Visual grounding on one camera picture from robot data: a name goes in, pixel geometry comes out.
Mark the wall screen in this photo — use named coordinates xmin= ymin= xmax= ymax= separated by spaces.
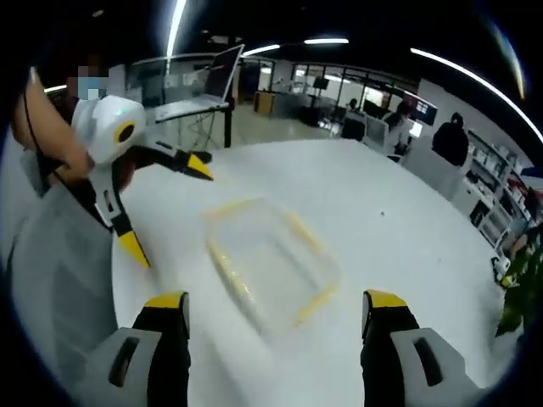
xmin=412 ymin=99 xmax=439 ymax=127

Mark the white storage shelf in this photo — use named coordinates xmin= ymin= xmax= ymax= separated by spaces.
xmin=464 ymin=130 xmax=536 ymax=252

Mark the brown cabinet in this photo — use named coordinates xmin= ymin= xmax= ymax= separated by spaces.
xmin=254 ymin=89 xmax=275 ymax=115

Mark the long ceiling light strip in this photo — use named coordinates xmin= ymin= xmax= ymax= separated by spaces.
xmin=165 ymin=0 xmax=188 ymax=56

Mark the silver laptop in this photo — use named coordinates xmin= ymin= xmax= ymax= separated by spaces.
xmin=154 ymin=44 xmax=246 ymax=125

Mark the grey mesh office chair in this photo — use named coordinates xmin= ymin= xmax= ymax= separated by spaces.
xmin=8 ymin=181 xmax=142 ymax=407

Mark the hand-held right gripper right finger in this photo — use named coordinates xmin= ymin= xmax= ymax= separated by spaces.
xmin=360 ymin=289 xmax=473 ymax=407

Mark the green leafy plant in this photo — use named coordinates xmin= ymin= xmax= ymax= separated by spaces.
xmin=494 ymin=224 xmax=543 ymax=338

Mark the small white device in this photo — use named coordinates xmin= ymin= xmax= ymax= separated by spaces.
xmin=491 ymin=256 xmax=513 ymax=289

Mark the black laptop stand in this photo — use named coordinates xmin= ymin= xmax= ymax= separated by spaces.
xmin=193 ymin=101 xmax=237 ymax=164

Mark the curved ceiling light strip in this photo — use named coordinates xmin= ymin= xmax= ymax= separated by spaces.
xmin=409 ymin=47 xmax=543 ymax=143

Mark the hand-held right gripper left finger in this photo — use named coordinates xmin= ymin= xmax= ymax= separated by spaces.
xmin=87 ymin=290 xmax=192 ymax=407

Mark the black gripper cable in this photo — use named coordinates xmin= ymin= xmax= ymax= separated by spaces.
xmin=23 ymin=80 xmax=92 ymax=192

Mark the clear plastic buckle container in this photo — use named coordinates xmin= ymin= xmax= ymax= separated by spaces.
xmin=201 ymin=197 xmax=343 ymax=337

